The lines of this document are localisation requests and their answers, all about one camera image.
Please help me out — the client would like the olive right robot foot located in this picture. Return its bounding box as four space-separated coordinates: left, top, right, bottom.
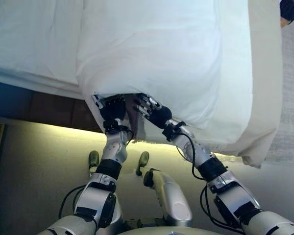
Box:
136 151 150 176

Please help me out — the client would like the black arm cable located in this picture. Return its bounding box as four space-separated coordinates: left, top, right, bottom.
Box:
58 185 87 220
177 127 243 233

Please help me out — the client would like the brown upholstered bed frame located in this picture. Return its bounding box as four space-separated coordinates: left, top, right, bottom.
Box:
0 79 145 141

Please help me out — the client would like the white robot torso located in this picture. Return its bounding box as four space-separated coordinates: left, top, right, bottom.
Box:
120 219 226 235

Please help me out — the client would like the white duvet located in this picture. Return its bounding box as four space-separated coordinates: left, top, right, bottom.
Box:
74 0 254 138

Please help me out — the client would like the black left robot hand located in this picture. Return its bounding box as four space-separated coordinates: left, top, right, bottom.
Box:
92 94 127 122

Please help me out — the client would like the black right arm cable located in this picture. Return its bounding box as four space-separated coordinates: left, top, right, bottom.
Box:
177 127 243 233

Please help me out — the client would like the white mattress sheet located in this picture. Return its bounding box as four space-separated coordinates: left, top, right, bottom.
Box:
0 0 94 100

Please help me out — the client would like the olive left robot foot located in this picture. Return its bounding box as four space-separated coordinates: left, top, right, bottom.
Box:
88 151 99 172

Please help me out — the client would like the grey striped rug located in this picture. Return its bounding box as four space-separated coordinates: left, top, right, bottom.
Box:
262 14 294 165

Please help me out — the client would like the olive robot foot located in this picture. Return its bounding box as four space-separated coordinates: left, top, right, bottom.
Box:
88 151 99 172
136 151 150 176

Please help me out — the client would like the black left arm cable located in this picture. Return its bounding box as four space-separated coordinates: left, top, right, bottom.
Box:
58 185 87 220

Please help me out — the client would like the white fringed blanket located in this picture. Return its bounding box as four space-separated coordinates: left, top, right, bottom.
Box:
133 117 243 164

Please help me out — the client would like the black garment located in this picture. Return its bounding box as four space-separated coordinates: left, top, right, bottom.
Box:
279 0 294 22

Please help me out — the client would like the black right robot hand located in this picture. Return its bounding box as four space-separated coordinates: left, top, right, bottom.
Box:
133 94 173 129

